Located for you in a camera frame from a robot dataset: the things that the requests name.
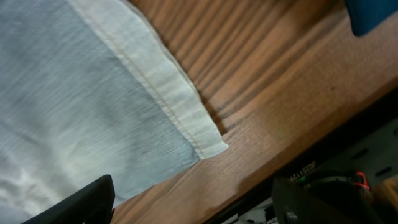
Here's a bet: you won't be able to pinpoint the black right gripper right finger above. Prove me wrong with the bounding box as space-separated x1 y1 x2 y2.
271 177 373 224

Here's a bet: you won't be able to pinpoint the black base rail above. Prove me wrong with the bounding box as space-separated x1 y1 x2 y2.
210 90 397 223

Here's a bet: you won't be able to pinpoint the light blue denim shorts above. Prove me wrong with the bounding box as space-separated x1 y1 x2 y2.
1 0 228 223

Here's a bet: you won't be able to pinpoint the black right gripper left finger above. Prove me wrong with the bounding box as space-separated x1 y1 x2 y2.
22 174 115 224

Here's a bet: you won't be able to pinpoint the navy blue garment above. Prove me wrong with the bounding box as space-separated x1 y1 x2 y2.
345 0 397 37

